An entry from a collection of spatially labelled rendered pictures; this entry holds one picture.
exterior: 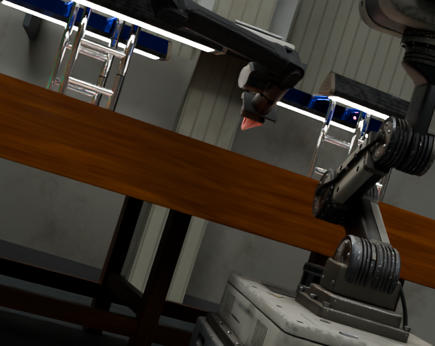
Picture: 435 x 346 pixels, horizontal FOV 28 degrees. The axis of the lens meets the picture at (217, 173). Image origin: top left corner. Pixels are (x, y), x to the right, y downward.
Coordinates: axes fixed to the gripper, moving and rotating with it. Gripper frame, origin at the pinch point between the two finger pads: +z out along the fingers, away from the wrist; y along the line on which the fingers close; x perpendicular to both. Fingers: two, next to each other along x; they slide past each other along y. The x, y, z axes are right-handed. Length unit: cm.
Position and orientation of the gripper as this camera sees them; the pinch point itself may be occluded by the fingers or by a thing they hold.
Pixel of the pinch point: (243, 126)
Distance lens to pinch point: 234.5
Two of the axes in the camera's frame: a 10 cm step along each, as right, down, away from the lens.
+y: -8.8, -2.9, -3.7
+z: -4.7, 5.5, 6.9
